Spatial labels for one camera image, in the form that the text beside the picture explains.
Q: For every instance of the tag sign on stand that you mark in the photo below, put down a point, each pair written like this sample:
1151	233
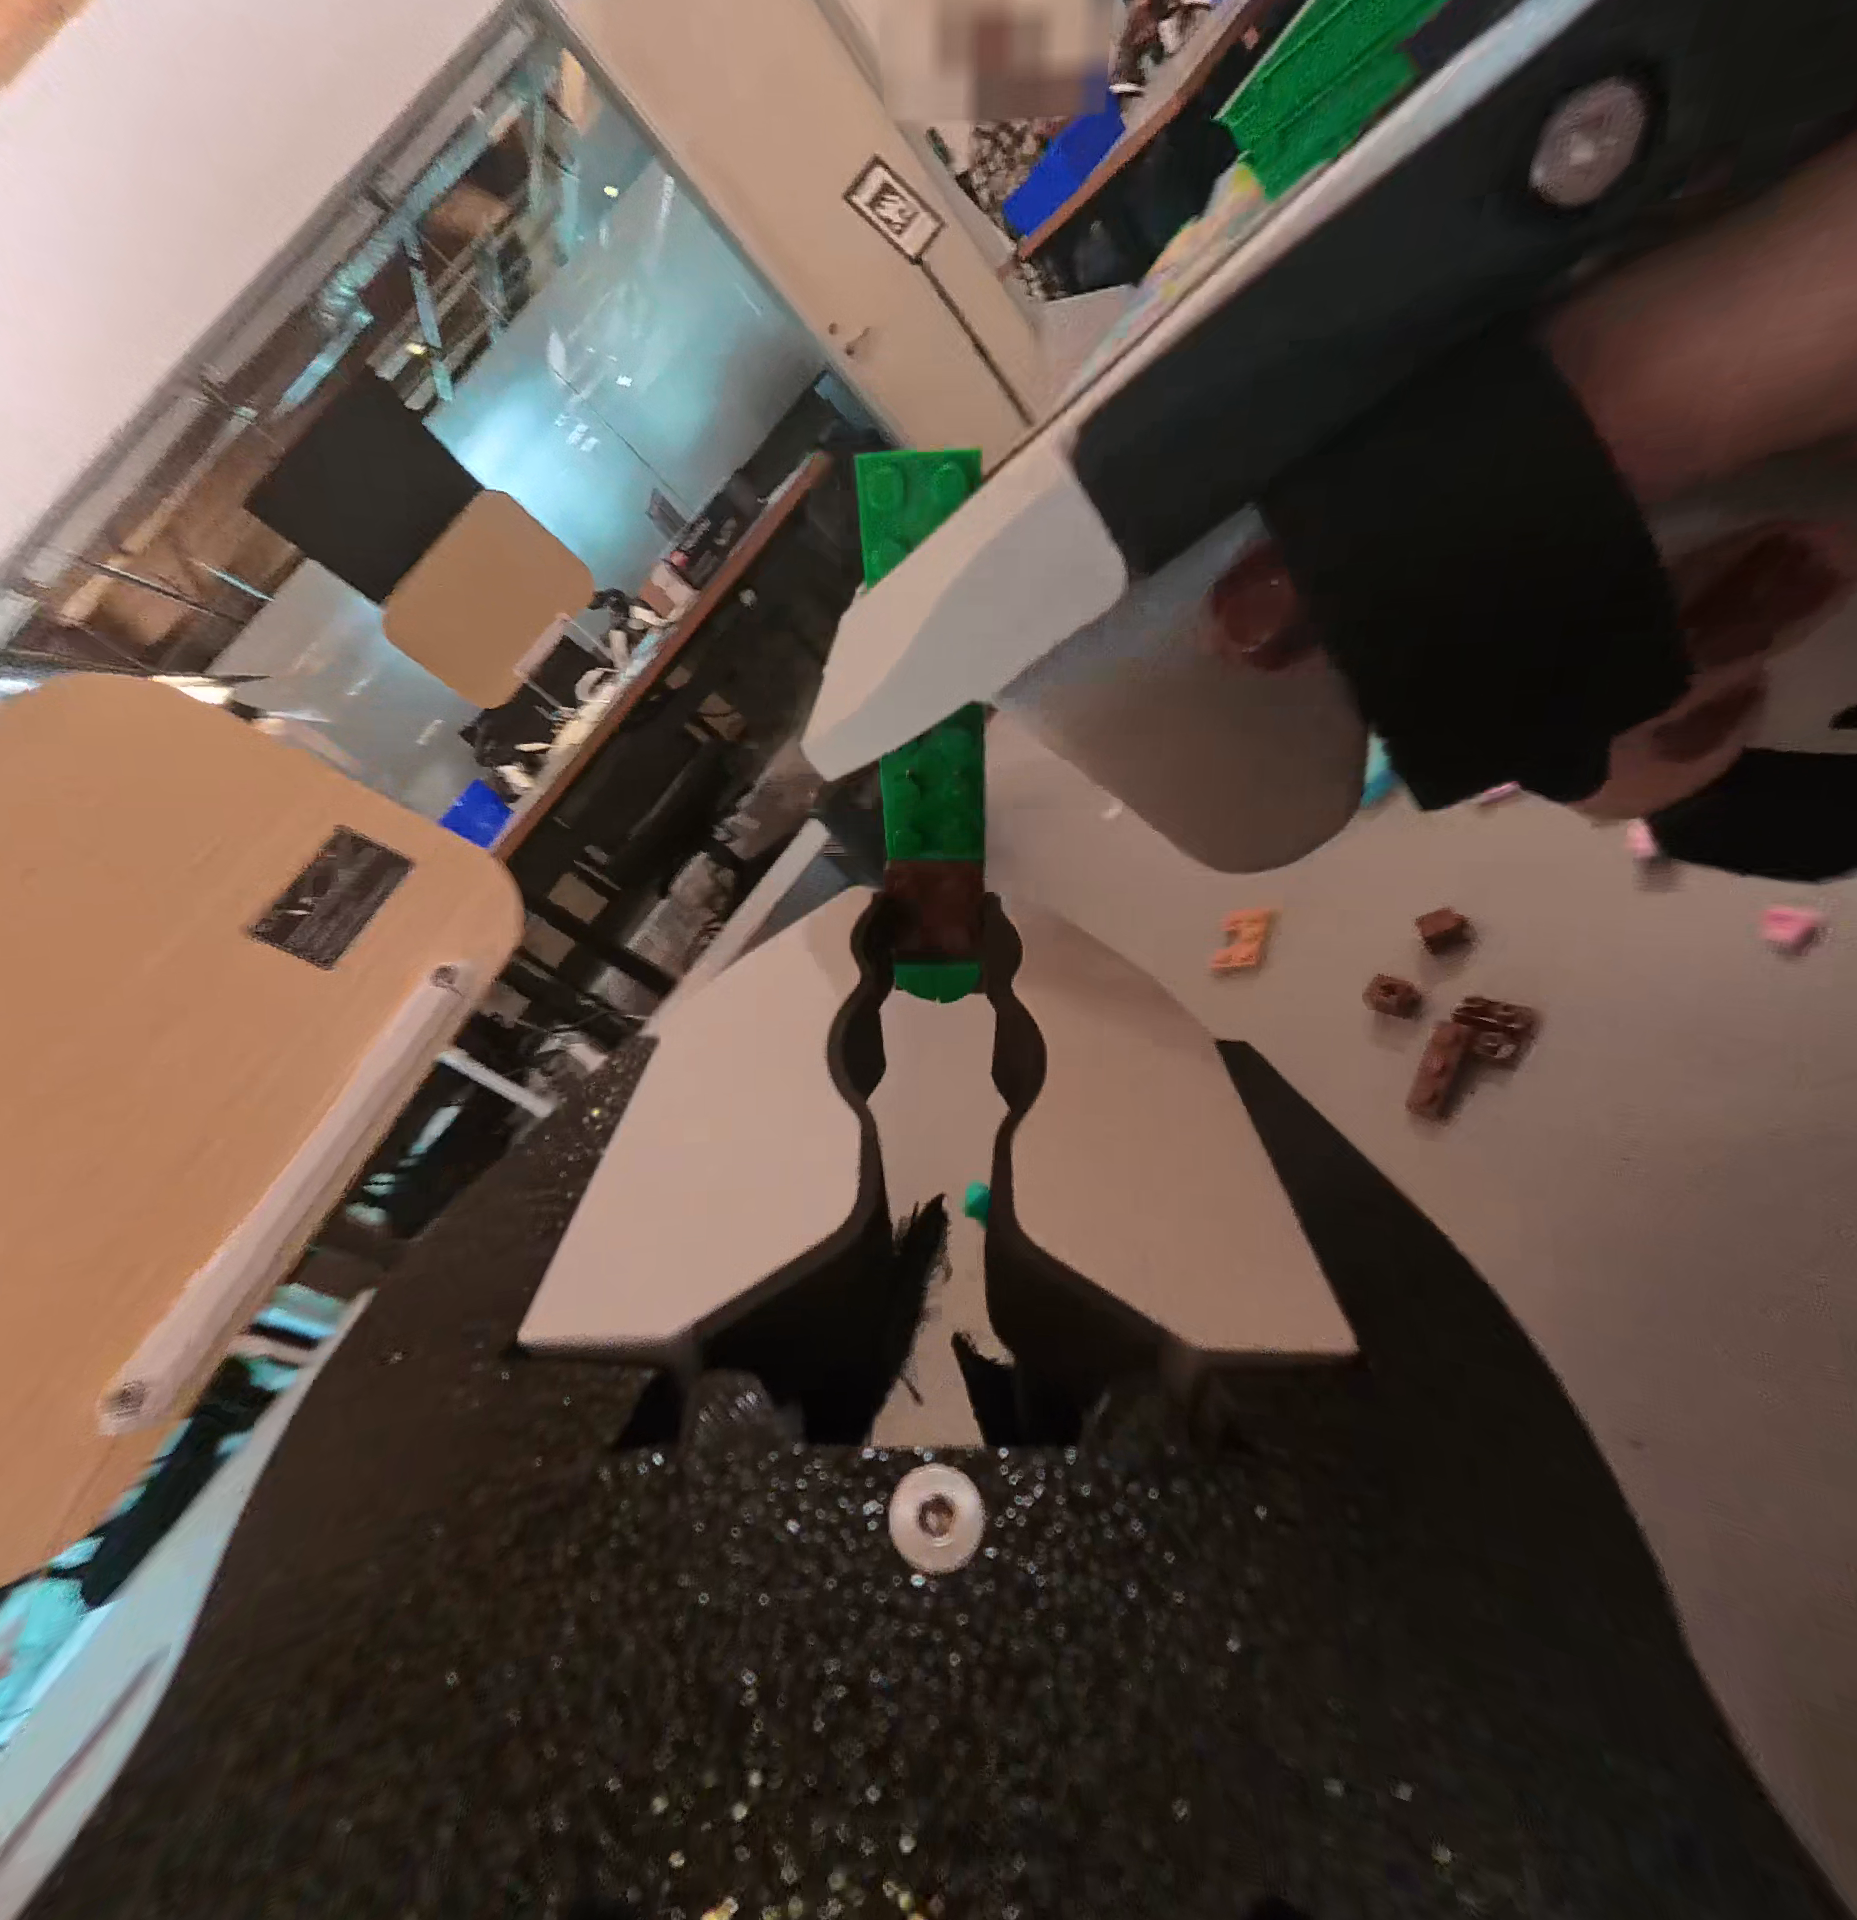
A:
895	211

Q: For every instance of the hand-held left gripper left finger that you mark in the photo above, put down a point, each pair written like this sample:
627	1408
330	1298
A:
720	1169

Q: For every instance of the long green lego plate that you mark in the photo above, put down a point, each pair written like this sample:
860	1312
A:
934	796

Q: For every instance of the person's right hand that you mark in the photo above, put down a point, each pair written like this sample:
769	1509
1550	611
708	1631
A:
1735	391

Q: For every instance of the orange brown lego plate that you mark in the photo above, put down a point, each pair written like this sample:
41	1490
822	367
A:
1243	941

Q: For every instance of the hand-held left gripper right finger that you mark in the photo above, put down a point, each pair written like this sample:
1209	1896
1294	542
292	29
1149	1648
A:
1165	1184

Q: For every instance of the wooden desk lamp white base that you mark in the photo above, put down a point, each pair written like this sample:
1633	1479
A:
196	974

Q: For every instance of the green plastic bin stack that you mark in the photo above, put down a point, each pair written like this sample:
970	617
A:
1320	89

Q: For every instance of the blue storage bin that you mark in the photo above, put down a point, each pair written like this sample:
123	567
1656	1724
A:
1074	174

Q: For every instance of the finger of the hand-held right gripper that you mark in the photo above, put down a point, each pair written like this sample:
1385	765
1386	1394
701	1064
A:
989	630

